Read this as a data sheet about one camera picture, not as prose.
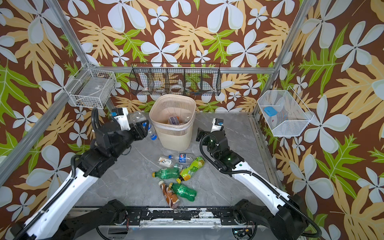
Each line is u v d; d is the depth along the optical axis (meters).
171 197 0.75
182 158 0.90
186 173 0.83
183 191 0.77
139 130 0.56
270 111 0.87
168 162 0.88
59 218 0.40
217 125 0.64
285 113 0.84
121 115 0.55
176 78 0.97
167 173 0.84
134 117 0.60
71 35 0.77
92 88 0.86
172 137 0.82
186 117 0.91
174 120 0.92
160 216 0.75
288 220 0.38
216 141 0.53
